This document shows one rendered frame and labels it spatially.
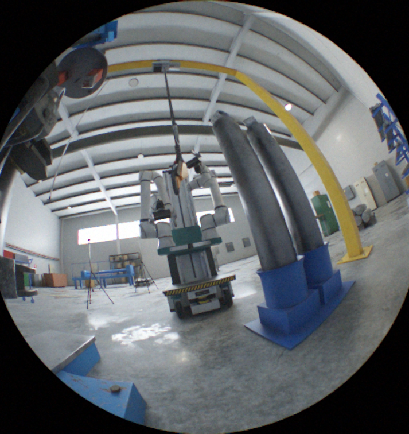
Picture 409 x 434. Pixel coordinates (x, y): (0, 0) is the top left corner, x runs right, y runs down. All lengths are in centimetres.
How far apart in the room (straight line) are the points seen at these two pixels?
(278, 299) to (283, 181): 75
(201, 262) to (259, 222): 102
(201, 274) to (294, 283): 114
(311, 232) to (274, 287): 43
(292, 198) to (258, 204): 32
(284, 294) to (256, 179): 62
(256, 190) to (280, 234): 26
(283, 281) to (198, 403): 63
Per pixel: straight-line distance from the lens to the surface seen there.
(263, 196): 81
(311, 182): 1141
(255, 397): 59
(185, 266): 168
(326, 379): 61
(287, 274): 77
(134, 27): 668
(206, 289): 137
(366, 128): 1044
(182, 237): 163
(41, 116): 60
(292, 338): 80
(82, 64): 176
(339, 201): 188
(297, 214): 102
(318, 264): 101
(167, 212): 106
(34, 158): 71
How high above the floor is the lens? 49
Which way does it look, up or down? 18 degrees up
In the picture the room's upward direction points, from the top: 14 degrees counter-clockwise
